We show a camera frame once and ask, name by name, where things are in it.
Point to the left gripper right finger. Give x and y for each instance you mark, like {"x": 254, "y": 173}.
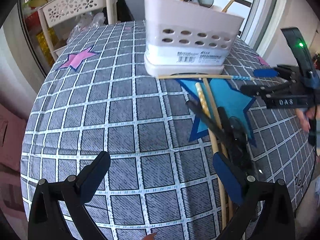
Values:
{"x": 232, "y": 178}

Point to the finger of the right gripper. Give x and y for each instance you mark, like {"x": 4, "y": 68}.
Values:
{"x": 267, "y": 73}
{"x": 277, "y": 91}

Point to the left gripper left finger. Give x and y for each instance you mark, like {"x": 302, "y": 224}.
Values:
{"x": 90, "y": 177}

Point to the plain bamboo chopstick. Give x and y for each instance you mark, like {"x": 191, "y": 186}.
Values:
{"x": 209, "y": 107}

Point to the black plastic spoon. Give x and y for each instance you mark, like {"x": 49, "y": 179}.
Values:
{"x": 241, "y": 157}

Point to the blue bamboo chopstick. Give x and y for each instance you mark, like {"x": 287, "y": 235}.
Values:
{"x": 202, "y": 76}

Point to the gold patterned chopstick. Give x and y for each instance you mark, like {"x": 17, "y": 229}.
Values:
{"x": 202, "y": 99}

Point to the person right hand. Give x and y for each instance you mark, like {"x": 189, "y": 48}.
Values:
{"x": 304, "y": 116}

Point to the grey checked tablecloth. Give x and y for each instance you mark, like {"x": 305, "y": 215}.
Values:
{"x": 161, "y": 182}

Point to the white plastic utensil caddy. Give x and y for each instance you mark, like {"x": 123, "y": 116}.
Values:
{"x": 187, "y": 38}

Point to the pink cardboard box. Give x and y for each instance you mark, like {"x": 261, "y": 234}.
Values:
{"x": 12, "y": 134}

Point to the clear plastic bag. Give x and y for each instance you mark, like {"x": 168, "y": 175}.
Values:
{"x": 87, "y": 21}

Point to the white perforated storage cart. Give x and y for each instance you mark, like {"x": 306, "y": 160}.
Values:
{"x": 57, "y": 11}

